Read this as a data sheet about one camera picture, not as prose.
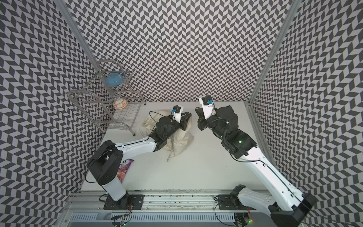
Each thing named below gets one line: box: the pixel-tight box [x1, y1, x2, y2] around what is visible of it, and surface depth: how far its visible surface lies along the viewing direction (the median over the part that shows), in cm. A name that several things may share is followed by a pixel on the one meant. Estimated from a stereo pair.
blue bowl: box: [105, 72, 125, 87], surface depth 99 cm
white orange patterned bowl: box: [112, 96, 129, 110], surface depth 110 cm
